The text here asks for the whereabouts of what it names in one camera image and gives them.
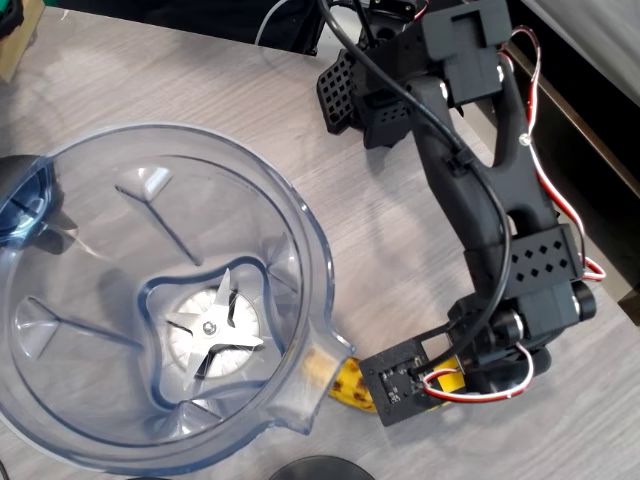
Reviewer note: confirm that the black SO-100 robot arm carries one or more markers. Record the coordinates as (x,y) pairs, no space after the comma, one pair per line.
(450,190)

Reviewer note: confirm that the clear plastic blender jar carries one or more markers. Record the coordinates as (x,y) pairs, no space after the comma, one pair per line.
(100,225)

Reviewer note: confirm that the steel blender blade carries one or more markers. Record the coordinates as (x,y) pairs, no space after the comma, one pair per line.
(210,327)

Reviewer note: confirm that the black wrist camera board mount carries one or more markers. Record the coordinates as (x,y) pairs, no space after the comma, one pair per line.
(395,385)

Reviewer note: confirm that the black round lid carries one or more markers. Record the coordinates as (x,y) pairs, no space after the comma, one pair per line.
(320,469)

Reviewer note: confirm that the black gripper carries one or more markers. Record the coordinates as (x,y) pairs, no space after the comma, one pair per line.
(541,361)

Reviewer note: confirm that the black object beside cardboard box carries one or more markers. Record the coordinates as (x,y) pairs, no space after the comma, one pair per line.
(10,15)

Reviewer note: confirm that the ripe yellow spotted banana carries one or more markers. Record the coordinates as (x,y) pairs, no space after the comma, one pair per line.
(350,385)

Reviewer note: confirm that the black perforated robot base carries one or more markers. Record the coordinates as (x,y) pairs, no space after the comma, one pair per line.
(340,95)

